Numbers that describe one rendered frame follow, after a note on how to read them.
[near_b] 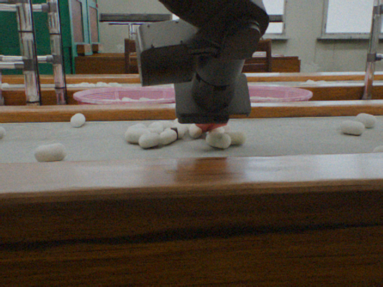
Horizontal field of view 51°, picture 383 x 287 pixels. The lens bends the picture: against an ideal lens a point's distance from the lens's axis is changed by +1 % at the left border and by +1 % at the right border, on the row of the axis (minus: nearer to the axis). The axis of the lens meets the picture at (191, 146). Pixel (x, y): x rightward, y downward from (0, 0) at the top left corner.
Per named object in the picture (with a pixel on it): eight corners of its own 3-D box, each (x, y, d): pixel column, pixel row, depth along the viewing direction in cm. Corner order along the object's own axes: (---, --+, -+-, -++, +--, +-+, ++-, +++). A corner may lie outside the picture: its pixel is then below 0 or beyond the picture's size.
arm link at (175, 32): (266, 24, 37) (243, -39, 40) (142, 36, 35) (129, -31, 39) (240, 98, 47) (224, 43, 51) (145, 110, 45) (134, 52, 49)
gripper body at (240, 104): (173, 81, 56) (175, 46, 50) (243, 81, 57) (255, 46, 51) (175, 121, 53) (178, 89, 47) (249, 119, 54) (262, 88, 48)
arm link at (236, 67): (257, 51, 43) (244, 12, 45) (195, 57, 42) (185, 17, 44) (244, 88, 49) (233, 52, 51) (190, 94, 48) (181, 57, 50)
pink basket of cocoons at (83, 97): (212, 139, 88) (213, 95, 85) (92, 153, 76) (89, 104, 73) (164, 118, 111) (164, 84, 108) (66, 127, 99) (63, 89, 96)
